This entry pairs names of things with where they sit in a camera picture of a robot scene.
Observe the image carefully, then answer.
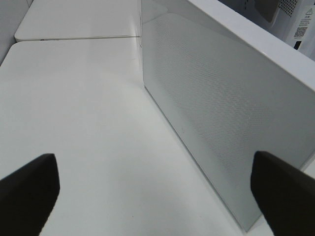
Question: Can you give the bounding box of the white microwave oven body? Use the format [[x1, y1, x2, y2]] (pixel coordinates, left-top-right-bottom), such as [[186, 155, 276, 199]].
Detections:
[[188, 0, 315, 64]]

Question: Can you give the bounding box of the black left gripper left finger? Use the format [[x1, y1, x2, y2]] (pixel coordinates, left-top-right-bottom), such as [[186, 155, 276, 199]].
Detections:
[[0, 153, 60, 236]]

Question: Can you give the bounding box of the white warning label sticker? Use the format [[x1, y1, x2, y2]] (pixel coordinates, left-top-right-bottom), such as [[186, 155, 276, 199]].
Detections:
[[293, 0, 315, 41]]

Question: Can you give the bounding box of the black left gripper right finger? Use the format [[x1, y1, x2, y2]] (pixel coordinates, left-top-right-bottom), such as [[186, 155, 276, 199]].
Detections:
[[250, 151, 315, 236]]

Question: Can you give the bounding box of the white microwave door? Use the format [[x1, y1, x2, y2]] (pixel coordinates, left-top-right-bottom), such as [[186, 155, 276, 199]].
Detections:
[[141, 0, 315, 231]]

